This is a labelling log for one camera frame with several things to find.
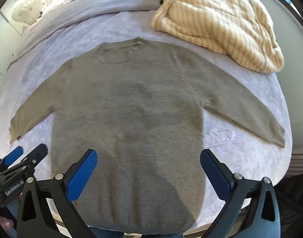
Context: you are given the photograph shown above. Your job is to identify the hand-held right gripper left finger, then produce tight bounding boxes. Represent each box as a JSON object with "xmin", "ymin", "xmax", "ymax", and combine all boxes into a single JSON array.
[{"xmin": 17, "ymin": 149, "xmax": 98, "ymax": 238}]

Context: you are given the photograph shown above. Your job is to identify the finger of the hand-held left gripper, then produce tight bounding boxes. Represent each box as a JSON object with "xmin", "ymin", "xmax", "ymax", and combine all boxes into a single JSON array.
[
  {"xmin": 19, "ymin": 143, "xmax": 48, "ymax": 170},
  {"xmin": 0, "ymin": 146, "xmax": 24, "ymax": 168}
]

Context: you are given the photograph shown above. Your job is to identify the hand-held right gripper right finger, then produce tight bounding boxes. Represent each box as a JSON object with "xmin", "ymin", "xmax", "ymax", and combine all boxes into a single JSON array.
[{"xmin": 200, "ymin": 149, "xmax": 284, "ymax": 238}]

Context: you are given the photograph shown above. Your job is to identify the grey knit sweater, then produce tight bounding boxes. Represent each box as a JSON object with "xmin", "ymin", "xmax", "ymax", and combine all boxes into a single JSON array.
[{"xmin": 9, "ymin": 37, "xmax": 286, "ymax": 235}]

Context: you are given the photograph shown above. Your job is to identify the person's left hand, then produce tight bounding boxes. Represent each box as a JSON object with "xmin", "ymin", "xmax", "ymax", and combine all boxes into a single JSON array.
[{"xmin": 0, "ymin": 216, "xmax": 18, "ymax": 231}]

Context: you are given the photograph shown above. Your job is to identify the lavender embossed bedspread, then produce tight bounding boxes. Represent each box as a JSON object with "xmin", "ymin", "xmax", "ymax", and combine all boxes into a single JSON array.
[{"xmin": 0, "ymin": 0, "xmax": 294, "ymax": 228}]

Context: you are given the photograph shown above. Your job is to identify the dark cloth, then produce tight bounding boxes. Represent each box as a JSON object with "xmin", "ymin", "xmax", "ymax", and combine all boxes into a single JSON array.
[{"xmin": 273, "ymin": 174, "xmax": 303, "ymax": 238}]

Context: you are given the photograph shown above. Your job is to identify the ribbed radiator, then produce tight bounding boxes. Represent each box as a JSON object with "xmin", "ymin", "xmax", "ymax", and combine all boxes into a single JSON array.
[{"xmin": 288, "ymin": 147, "xmax": 303, "ymax": 178}]

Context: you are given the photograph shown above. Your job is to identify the grey duvet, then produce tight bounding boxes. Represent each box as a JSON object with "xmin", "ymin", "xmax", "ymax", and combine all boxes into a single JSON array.
[{"xmin": 7, "ymin": 0, "xmax": 167, "ymax": 70}]

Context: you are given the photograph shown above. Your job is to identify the cream striped fluffy blanket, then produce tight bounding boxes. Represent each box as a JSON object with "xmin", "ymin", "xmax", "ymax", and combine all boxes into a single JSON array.
[{"xmin": 151, "ymin": 0, "xmax": 284, "ymax": 74}]

